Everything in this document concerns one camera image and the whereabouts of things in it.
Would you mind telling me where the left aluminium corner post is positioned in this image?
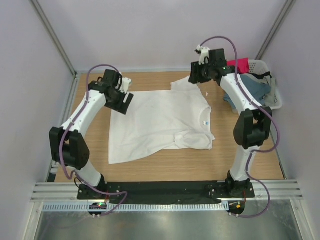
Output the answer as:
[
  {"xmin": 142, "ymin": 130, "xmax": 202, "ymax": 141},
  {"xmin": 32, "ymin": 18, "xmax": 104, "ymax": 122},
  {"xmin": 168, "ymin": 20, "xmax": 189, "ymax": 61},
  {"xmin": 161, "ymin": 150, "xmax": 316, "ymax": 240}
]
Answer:
[{"xmin": 29, "ymin": 0, "xmax": 77, "ymax": 78}]

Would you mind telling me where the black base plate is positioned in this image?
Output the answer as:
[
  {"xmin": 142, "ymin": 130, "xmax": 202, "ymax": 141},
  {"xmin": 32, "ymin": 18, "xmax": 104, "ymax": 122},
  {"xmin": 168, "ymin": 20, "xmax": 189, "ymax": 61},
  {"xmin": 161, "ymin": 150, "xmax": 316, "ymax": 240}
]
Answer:
[{"xmin": 77, "ymin": 180, "xmax": 256, "ymax": 205}]

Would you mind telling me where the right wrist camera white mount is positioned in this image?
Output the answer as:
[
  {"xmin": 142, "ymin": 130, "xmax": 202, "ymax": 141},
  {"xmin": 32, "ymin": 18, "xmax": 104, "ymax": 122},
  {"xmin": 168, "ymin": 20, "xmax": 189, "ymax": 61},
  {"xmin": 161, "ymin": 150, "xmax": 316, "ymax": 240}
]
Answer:
[{"xmin": 195, "ymin": 45, "xmax": 210, "ymax": 65}]

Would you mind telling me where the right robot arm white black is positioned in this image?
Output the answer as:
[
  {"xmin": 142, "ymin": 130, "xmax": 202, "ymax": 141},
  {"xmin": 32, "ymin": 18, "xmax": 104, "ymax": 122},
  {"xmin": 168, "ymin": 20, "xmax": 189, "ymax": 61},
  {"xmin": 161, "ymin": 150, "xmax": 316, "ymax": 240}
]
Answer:
[{"xmin": 188, "ymin": 46, "xmax": 272, "ymax": 199}]

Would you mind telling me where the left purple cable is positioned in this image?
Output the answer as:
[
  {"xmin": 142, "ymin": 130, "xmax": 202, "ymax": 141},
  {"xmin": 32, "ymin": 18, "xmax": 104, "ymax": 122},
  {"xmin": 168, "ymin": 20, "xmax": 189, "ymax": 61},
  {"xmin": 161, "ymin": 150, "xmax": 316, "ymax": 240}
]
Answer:
[{"xmin": 59, "ymin": 63, "xmax": 129, "ymax": 216}]

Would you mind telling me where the blue grey t shirt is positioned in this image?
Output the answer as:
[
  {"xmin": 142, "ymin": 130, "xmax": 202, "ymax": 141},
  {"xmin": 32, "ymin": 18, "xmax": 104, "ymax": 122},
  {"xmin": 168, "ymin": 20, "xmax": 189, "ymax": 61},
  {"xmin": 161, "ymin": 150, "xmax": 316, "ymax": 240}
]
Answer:
[{"xmin": 239, "ymin": 74, "xmax": 271, "ymax": 106}]

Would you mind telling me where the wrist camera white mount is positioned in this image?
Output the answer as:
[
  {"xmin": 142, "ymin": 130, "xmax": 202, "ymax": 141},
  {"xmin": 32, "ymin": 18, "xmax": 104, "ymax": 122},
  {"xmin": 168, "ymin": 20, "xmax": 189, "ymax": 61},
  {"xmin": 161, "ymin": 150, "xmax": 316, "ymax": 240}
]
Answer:
[
  {"xmin": 115, "ymin": 72, "xmax": 132, "ymax": 94},
  {"xmin": 195, "ymin": 45, "xmax": 210, "ymax": 65}
]

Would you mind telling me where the black garment strap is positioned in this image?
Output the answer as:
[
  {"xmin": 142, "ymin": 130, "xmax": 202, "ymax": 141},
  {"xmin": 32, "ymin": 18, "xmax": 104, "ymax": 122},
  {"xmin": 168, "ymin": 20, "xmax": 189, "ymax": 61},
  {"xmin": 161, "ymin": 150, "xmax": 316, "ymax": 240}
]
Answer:
[{"xmin": 249, "ymin": 71, "xmax": 273, "ymax": 80}]

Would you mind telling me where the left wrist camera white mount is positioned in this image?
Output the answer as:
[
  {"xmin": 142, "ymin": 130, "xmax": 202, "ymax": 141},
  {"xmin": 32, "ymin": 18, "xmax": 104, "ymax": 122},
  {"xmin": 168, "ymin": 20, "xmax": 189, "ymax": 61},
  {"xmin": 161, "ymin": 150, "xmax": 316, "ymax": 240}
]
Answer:
[{"xmin": 115, "ymin": 72, "xmax": 132, "ymax": 94}]

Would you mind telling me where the white t shirt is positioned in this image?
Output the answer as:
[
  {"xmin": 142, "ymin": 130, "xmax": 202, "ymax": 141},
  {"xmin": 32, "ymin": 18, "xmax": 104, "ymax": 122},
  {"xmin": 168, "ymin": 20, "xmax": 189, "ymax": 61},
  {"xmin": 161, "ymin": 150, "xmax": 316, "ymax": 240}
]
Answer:
[{"xmin": 108, "ymin": 77, "xmax": 215, "ymax": 165}]

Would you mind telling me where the right aluminium corner post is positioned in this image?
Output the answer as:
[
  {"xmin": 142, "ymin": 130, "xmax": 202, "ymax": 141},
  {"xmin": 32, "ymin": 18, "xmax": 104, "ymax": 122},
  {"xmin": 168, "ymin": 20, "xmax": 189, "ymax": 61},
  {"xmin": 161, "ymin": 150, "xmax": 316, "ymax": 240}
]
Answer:
[{"xmin": 255, "ymin": 0, "xmax": 297, "ymax": 60}]

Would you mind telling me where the white laundry basket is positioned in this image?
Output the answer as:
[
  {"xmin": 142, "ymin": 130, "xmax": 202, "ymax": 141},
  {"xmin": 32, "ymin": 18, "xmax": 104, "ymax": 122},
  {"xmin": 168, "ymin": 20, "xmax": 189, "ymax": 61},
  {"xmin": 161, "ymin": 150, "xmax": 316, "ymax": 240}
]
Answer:
[{"xmin": 245, "ymin": 59, "xmax": 283, "ymax": 110}]

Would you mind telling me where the aluminium frame rail front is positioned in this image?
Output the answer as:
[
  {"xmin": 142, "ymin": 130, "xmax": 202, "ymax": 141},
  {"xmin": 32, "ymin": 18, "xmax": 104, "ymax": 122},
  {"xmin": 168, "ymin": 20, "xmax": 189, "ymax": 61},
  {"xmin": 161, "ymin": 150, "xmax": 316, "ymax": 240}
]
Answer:
[{"xmin": 30, "ymin": 179, "xmax": 303, "ymax": 203}]

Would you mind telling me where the white slotted cable duct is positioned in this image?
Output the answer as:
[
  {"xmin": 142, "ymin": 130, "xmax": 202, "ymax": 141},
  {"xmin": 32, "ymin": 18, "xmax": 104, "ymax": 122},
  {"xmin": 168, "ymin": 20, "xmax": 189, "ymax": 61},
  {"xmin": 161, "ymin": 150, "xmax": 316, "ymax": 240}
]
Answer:
[{"xmin": 42, "ymin": 201, "xmax": 229, "ymax": 213}]

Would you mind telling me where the pink t shirt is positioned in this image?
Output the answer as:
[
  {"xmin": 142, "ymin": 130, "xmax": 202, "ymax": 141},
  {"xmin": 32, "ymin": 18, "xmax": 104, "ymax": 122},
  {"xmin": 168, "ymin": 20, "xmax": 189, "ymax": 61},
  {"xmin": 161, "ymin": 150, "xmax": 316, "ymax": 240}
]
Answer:
[{"xmin": 227, "ymin": 58, "xmax": 250, "ymax": 74}]

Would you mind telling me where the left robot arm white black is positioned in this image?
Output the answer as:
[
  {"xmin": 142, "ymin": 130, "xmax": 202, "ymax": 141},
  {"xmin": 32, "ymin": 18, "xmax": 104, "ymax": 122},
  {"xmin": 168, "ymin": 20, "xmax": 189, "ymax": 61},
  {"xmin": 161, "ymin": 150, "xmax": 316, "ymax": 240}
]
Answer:
[{"xmin": 49, "ymin": 65, "xmax": 134, "ymax": 195}]

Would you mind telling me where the aluminium corner post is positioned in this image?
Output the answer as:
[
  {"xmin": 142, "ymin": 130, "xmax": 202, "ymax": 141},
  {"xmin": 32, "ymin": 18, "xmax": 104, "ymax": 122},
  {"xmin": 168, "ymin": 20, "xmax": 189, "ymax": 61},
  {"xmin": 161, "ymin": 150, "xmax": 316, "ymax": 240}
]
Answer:
[
  {"xmin": 29, "ymin": 0, "xmax": 77, "ymax": 78},
  {"xmin": 255, "ymin": 0, "xmax": 297, "ymax": 60}
]

